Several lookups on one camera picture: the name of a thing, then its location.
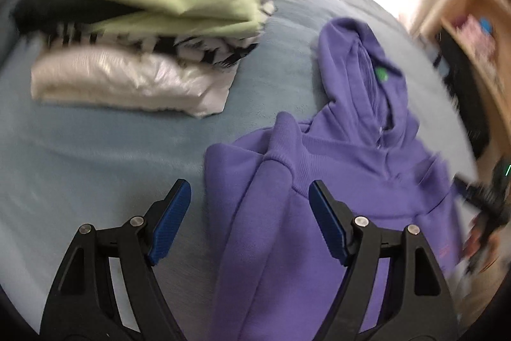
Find wooden curved shelf unit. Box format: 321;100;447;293
410;0;510;177

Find person's hand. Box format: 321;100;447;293
463;215;484;258

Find white shiny folded jacket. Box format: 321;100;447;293
30;45;237;118

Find black white patterned garment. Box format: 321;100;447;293
41;0;275;67

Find blue-grey bed blanket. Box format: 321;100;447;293
1;0;477;340

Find pink storage boxes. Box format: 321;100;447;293
455;15;496;61

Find purple zip hoodie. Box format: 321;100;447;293
202;16;466;341

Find black hanging patterned clothes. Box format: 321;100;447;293
433;28;490;159

